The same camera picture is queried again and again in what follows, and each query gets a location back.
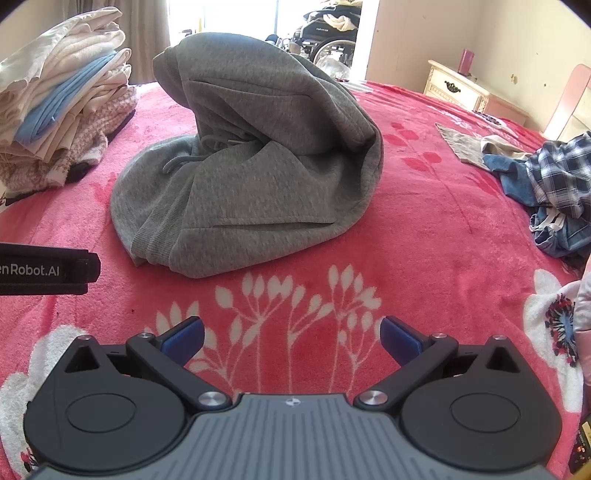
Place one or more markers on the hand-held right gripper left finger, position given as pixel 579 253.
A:
pixel 182 341

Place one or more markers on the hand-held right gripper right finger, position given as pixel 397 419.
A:
pixel 400 344

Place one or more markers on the grey hoodie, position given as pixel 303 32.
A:
pixel 258 161

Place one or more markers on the stack of folded clothes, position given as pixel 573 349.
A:
pixel 69 92

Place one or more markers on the clothes heap on wheelchair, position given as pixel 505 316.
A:
pixel 339 18

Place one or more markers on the black folded cloth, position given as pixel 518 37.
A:
pixel 81 171

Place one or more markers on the pink floral blanket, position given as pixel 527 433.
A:
pixel 415 230

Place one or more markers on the person's pink clothing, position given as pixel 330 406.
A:
pixel 584 304

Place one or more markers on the blue denim garment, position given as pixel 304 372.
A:
pixel 510 177

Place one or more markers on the blue plaid shirt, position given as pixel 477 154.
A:
pixel 561 170

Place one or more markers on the cream nightstand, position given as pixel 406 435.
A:
pixel 461 90

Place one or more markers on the brown curtain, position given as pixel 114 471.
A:
pixel 143 27

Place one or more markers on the clear plastic bag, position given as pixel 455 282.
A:
pixel 337 67

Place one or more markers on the pink cup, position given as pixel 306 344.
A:
pixel 467 61

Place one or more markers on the black wheelchair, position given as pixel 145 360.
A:
pixel 332 46

